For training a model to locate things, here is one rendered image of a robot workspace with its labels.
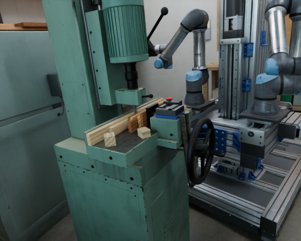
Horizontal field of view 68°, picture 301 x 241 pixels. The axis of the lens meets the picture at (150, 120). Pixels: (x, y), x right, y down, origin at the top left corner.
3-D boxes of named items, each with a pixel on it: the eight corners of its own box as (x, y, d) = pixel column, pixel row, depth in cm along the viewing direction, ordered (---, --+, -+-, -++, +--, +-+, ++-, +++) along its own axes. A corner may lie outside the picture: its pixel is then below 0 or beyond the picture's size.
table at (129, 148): (148, 175, 77) (146, 159, 75) (87, 158, 93) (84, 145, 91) (208, 119, 124) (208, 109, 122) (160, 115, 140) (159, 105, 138)
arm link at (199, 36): (189, 87, 173) (187, 9, 155) (195, 83, 185) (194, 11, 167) (204, 87, 167) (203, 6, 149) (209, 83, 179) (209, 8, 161)
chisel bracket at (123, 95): (138, 109, 104) (136, 91, 101) (116, 106, 111) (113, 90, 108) (147, 104, 109) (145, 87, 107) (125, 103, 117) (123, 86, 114)
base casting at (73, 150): (142, 188, 92) (139, 169, 89) (56, 160, 122) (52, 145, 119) (187, 144, 127) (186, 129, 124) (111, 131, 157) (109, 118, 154)
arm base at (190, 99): (191, 99, 178) (191, 87, 175) (208, 101, 168) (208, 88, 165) (180, 104, 168) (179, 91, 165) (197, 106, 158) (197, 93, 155)
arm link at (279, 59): (263, -14, 114) (268, 66, 97) (288, -17, 111) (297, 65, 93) (260, 5, 124) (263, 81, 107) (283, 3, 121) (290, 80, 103)
